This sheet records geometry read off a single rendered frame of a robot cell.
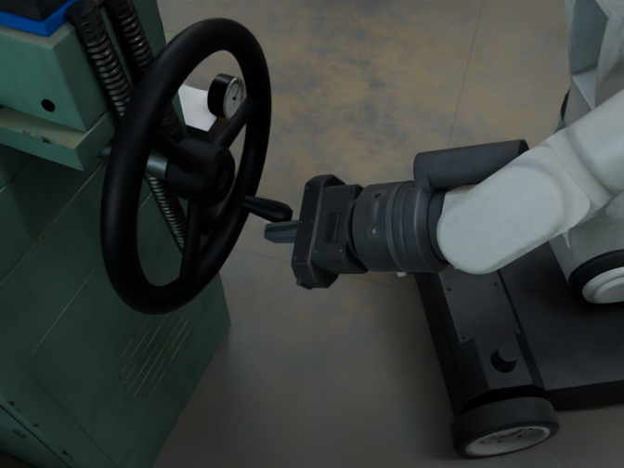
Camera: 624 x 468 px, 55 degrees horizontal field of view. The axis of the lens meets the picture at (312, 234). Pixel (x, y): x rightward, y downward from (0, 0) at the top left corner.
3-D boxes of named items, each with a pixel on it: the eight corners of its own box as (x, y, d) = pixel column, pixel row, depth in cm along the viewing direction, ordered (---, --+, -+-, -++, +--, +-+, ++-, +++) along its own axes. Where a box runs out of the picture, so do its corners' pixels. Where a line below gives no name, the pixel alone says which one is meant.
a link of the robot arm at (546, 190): (499, 260, 57) (632, 182, 49) (462, 290, 50) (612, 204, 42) (459, 203, 58) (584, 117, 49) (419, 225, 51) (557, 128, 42)
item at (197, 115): (216, 168, 95) (209, 132, 89) (149, 148, 98) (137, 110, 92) (240, 134, 100) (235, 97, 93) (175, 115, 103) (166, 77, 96)
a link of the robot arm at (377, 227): (330, 299, 67) (428, 303, 59) (276, 276, 59) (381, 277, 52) (346, 194, 70) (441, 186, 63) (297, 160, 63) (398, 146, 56)
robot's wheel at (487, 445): (450, 441, 125) (546, 421, 123) (457, 465, 122) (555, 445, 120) (445, 410, 109) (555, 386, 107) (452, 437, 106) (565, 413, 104)
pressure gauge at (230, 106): (228, 137, 90) (222, 95, 83) (206, 131, 90) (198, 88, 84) (247, 110, 93) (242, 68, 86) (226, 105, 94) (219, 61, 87)
